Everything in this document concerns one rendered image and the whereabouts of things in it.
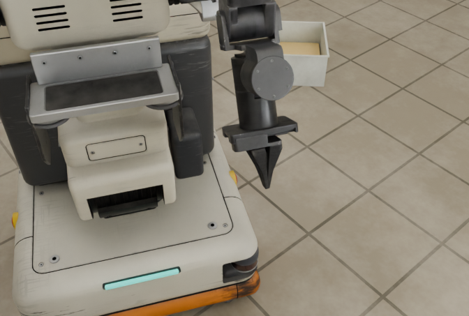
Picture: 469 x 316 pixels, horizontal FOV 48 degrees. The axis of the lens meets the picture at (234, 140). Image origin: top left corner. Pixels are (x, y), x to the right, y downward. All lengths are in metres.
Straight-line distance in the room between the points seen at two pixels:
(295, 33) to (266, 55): 1.87
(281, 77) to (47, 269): 0.88
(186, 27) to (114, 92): 0.39
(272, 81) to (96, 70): 0.40
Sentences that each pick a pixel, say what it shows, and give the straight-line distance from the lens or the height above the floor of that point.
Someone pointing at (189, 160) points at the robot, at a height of 0.45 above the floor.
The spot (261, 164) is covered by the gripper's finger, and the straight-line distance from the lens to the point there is 0.76.
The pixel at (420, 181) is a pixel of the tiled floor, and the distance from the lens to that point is 1.99.
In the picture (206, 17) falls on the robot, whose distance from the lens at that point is 0.97.
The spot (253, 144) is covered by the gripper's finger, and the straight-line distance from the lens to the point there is 0.74.
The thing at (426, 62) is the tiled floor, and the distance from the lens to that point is 2.64.
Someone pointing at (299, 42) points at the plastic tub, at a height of 0.05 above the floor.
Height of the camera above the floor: 1.35
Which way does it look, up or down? 41 degrees down
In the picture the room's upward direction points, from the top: straight up
